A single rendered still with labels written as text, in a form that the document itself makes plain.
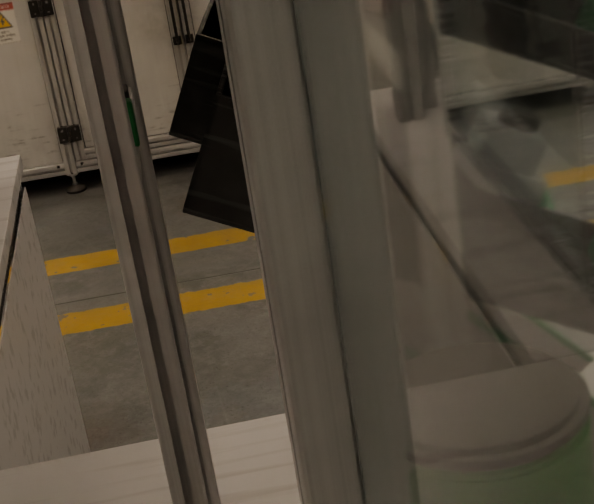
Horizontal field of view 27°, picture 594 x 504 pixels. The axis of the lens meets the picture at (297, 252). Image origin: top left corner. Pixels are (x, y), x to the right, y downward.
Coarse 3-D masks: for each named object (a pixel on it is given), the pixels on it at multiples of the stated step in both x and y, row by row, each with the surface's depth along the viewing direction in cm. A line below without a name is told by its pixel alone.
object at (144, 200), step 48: (96, 0) 61; (96, 48) 63; (96, 96) 63; (96, 144) 64; (144, 144) 98; (144, 192) 67; (144, 240) 67; (144, 288) 68; (144, 336) 69; (192, 384) 107; (192, 432) 72; (192, 480) 73
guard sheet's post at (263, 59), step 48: (240, 0) 23; (288, 0) 23; (240, 48) 23; (288, 48) 23; (240, 96) 24; (288, 96) 24; (240, 144) 26; (288, 144) 24; (288, 192) 24; (288, 240) 25; (288, 288) 25; (288, 336) 26; (336, 336) 26; (288, 384) 26; (336, 384) 26; (288, 432) 30; (336, 432) 27; (336, 480) 27
